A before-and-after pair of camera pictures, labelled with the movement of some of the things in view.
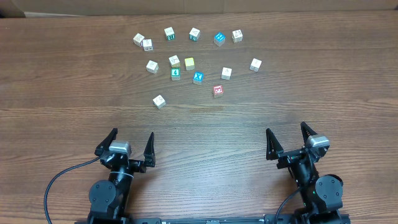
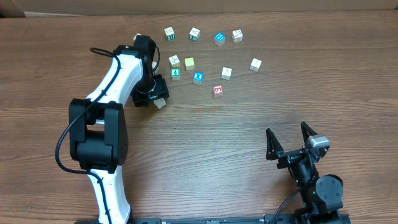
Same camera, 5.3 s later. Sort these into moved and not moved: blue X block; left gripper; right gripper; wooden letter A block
Moved: left gripper
Not moved: blue X block; right gripper; wooden letter A block
